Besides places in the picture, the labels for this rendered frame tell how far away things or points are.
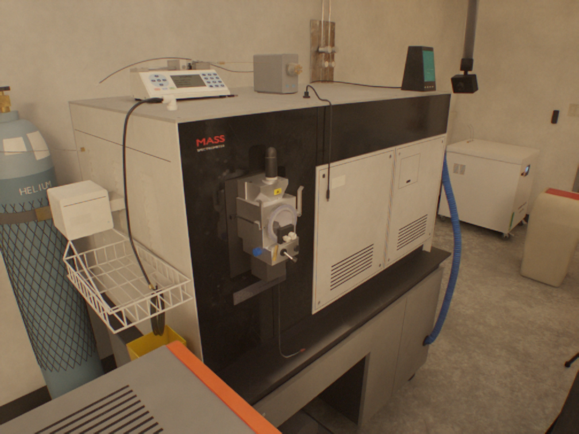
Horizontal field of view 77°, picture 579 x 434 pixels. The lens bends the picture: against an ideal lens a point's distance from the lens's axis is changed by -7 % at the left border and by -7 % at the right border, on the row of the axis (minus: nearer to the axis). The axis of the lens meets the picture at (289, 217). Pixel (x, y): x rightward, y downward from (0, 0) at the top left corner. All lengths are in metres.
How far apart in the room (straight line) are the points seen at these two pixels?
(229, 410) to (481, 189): 3.66
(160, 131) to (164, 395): 0.50
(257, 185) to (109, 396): 0.48
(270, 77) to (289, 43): 1.23
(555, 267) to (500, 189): 0.94
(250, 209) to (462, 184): 3.36
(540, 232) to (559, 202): 0.26
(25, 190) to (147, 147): 0.68
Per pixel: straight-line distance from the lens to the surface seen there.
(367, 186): 1.26
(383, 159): 1.31
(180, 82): 1.17
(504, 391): 2.37
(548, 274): 3.45
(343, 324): 1.33
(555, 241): 3.33
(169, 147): 0.80
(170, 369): 0.62
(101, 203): 1.06
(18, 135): 1.49
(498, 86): 4.56
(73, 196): 1.04
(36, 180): 1.50
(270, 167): 0.85
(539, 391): 2.46
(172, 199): 0.84
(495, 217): 4.04
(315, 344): 1.25
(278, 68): 1.30
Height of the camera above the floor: 1.54
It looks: 22 degrees down
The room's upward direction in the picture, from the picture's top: straight up
